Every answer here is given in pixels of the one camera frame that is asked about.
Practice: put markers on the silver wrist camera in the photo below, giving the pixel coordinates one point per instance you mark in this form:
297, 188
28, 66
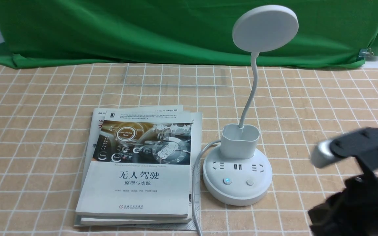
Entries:
322, 156

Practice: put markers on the metal binder clip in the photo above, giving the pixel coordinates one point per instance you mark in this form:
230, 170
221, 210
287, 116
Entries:
365, 53

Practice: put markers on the top book self-driving cover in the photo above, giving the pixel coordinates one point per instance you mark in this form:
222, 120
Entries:
141, 166

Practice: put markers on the white desk lamp with socket base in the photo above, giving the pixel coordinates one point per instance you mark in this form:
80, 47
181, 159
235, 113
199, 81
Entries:
236, 172

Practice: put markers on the green backdrop cloth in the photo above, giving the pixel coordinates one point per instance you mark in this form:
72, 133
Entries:
48, 33

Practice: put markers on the orange checkered tablecloth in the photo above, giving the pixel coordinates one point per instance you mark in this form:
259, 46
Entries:
45, 117

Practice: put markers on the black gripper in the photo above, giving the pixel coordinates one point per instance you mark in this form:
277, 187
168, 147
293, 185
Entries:
354, 210

